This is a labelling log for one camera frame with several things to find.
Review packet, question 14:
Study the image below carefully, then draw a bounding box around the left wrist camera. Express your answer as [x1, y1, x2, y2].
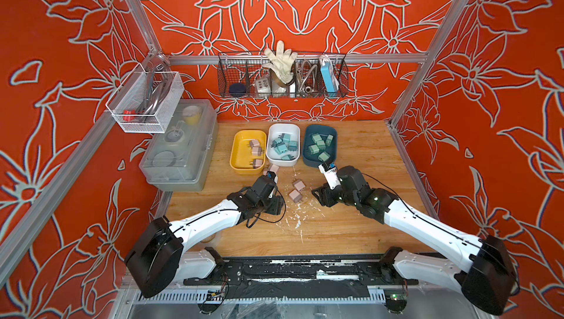
[267, 172, 278, 184]

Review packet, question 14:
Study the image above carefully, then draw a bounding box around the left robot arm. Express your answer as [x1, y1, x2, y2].
[125, 172, 285, 298]

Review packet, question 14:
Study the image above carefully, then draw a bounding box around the clear plastic lidded container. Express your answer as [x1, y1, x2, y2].
[140, 100, 218, 192]

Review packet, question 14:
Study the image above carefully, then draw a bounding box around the green plug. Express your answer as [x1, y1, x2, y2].
[317, 152, 330, 163]
[308, 144, 320, 155]
[311, 133, 323, 144]
[325, 135, 334, 147]
[316, 141, 326, 151]

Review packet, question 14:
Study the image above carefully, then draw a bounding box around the pink plug bottom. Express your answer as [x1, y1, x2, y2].
[249, 139, 261, 148]

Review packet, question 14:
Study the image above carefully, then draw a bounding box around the white storage box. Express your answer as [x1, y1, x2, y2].
[266, 123, 301, 167]

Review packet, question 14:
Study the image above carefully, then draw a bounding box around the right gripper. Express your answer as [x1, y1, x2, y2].
[308, 182, 359, 210]

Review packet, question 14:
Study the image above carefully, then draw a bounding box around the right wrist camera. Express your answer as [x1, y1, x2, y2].
[319, 163, 341, 190]

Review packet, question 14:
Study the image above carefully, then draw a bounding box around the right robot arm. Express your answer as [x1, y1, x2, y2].
[312, 163, 520, 316]

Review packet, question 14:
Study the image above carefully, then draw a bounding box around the white wire basket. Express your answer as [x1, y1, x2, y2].
[106, 65, 184, 134]

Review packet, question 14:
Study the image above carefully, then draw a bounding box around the light blue box in basket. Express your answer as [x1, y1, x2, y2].
[320, 55, 339, 97]

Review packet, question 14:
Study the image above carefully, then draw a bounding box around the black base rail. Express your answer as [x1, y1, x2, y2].
[181, 254, 419, 286]

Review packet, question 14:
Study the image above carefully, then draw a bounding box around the red object in basket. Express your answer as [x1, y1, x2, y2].
[121, 110, 137, 122]

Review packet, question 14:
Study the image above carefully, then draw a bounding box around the green plug top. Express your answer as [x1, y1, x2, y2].
[316, 141, 326, 151]

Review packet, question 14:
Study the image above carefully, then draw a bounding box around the yellow storage box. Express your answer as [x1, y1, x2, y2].
[230, 130, 267, 176]

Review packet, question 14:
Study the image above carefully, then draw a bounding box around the cream rubber glove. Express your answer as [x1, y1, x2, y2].
[263, 40, 298, 85]

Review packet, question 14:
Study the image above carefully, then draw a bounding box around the dark teal storage box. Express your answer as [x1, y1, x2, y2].
[302, 125, 338, 168]

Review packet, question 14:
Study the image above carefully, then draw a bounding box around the white socket cube in basket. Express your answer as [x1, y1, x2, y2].
[254, 75, 271, 97]

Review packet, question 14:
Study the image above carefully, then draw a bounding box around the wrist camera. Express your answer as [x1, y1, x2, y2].
[319, 163, 341, 190]
[267, 172, 278, 184]

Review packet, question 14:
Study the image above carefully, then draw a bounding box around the black wire wall basket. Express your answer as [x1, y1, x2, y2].
[217, 50, 352, 99]

